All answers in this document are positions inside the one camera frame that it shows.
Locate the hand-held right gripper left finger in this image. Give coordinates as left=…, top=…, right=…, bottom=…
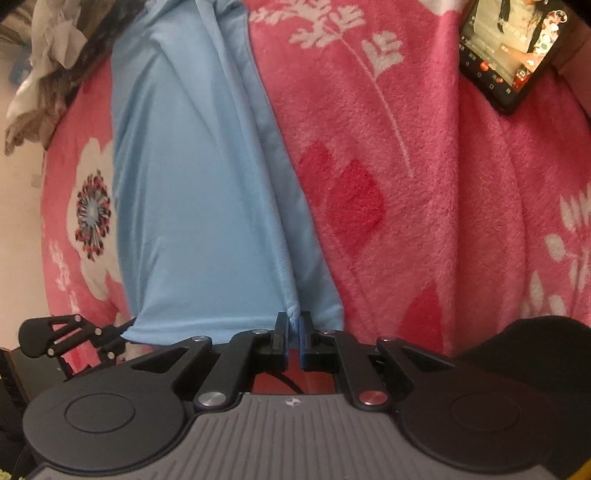
left=131, top=313, right=289, bottom=411

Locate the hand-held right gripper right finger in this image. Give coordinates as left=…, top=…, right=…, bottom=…
left=299, top=313, right=455, bottom=410

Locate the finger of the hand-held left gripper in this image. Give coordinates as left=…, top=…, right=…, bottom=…
left=45, top=315, right=138, bottom=346
left=55, top=342, right=127, bottom=377

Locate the light blue shirt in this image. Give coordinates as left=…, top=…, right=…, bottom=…
left=111, top=0, right=346, bottom=346

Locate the pink floral blanket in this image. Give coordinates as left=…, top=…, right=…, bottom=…
left=39, top=0, right=591, bottom=398

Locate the black and white patterned cloth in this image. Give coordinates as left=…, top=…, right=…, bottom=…
left=0, top=0, right=155, bottom=155

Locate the white crumpled cloth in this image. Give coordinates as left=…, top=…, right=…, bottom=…
left=28, top=9, right=88, bottom=75

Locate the black smartphone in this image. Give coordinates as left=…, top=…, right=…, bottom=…
left=458, top=0, right=574, bottom=116

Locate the black cable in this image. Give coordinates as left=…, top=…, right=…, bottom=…
left=259, top=371, right=301, bottom=395

